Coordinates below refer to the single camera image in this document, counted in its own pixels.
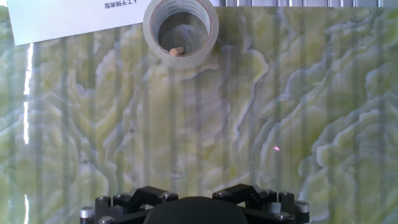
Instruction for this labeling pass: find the printed instruction paper sheet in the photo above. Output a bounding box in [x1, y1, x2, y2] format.
[6, 0, 153, 47]

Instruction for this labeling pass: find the green marble pattern mat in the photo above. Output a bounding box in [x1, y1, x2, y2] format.
[0, 5, 398, 224]

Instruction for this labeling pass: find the clear packing tape roll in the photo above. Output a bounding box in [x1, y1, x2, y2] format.
[142, 0, 220, 70]

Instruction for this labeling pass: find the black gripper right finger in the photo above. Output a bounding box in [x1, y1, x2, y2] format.
[212, 183, 310, 224]

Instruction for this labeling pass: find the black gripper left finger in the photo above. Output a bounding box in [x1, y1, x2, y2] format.
[80, 185, 180, 224]

